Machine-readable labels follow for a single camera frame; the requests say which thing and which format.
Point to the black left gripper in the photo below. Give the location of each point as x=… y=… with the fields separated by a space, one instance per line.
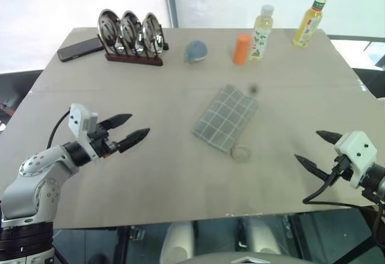
x=100 y=143

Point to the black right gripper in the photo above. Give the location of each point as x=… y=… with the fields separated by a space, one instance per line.
x=341 y=169

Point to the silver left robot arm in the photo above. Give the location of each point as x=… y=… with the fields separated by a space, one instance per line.
x=33 y=179

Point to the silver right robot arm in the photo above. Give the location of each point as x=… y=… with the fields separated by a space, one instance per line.
x=374 y=178

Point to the dark wooden dish rack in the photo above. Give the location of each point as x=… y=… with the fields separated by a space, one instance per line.
x=135 y=60

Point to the black smartphone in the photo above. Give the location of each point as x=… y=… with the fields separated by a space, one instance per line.
x=79 y=49

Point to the dark furniture behind table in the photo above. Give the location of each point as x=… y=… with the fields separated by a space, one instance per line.
x=368 y=65

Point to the shiny metal plate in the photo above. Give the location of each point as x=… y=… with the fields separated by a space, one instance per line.
x=130 y=29
x=153 y=34
x=108 y=26

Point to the grey checked cloth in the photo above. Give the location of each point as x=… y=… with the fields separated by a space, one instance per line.
x=225 y=119

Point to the white rounded shape under table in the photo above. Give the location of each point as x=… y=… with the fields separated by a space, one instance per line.
x=264 y=235
x=177 y=240

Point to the blue-grey bowl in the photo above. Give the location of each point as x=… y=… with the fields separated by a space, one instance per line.
x=196 y=51

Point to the dark chair beside table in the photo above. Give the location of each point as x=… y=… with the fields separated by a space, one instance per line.
x=16 y=92

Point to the orange cylinder container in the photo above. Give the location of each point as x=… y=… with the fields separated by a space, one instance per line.
x=242 y=49

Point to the tall green label drink bottle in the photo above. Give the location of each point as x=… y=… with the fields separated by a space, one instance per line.
x=311 y=20

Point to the small floral label drink bottle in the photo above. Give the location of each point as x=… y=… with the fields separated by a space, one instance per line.
x=261 y=34

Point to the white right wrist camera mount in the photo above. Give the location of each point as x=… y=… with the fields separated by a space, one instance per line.
x=358 y=151

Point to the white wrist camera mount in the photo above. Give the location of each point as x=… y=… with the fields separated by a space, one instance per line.
x=358 y=151
x=78 y=125

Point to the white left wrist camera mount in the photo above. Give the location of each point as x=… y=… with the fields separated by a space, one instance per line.
x=78 y=125

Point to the grey window frame post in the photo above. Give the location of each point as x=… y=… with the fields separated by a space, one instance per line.
x=170 y=1

